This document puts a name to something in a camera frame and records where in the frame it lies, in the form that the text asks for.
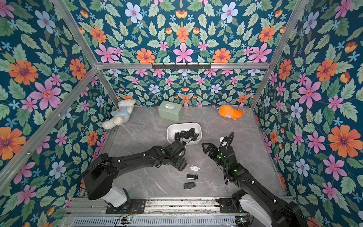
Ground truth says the white teddy bear plush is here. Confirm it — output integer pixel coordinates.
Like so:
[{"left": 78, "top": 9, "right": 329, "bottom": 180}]
[{"left": 102, "top": 99, "right": 136, "bottom": 130}]

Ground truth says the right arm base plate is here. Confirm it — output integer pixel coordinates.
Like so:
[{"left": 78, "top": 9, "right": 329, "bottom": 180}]
[{"left": 216, "top": 198, "right": 242, "bottom": 213}]

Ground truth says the white car key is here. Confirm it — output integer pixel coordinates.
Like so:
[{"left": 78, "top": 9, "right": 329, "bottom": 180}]
[{"left": 190, "top": 165, "right": 200, "bottom": 172}]

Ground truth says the white storage box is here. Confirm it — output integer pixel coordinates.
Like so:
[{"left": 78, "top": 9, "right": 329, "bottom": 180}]
[{"left": 167, "top": 123, "right": 202, "bottom": 145}]

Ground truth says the black slim car key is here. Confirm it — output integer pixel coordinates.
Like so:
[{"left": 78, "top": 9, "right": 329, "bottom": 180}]
[{"left": 192, "top": 133, "right": 199, "bottom": 141}]

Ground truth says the black hook rail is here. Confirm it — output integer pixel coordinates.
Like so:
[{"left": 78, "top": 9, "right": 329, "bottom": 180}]
[{"left": 151, "top": 63, "right": 212, "bottom": 71}]

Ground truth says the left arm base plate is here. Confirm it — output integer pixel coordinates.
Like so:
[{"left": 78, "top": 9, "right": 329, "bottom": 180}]
[{"left": 106, "top": 199, "right": 147, "bottom": 215}]

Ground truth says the white perforated vent strip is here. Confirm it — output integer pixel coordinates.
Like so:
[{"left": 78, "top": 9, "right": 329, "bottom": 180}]
[{"left": 71, "top": 216, "right": 237, "bottom": 227}]

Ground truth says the black car key bottom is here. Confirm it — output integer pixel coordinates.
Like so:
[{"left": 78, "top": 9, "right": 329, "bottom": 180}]
[{"left": 183, "top": 182, "right": 196, "bottom": 190}]

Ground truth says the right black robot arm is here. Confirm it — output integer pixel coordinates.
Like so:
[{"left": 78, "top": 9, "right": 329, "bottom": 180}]
[{"left": 202, "top": 143, "right": 308, "bottom": 227}]

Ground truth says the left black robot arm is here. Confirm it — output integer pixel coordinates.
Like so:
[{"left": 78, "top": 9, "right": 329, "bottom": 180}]
[{"left": 82, "top": 142, "right": 187, "bottom": 207}]

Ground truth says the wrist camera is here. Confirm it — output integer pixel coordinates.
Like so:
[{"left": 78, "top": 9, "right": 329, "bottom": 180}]
[
  {"left": 170, "top": 141, "right": 186, "bottom": 156},
  {"left": 219, "top": 136, "right": 231, "bottom": 149}
]

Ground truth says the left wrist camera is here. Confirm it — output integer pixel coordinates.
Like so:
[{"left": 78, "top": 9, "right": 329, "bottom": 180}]
[{"left": 170, "top": 141, "right": 186, "bottom": 156}]

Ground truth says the green tissue box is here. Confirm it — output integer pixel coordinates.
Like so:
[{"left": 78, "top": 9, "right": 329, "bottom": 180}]
[{"left": 158, "top": 101, "right": 184, "bottom": 123}]

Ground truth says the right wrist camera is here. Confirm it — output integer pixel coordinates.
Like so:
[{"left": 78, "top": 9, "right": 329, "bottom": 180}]
[{"left": 219, "top": 136, "right": 231, "bottom": 149}]

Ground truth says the orange plush toy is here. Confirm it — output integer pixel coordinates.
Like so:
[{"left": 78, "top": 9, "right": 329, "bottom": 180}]
[{"left": 218, "top": 105, "right": 245, "bottom": 120}]

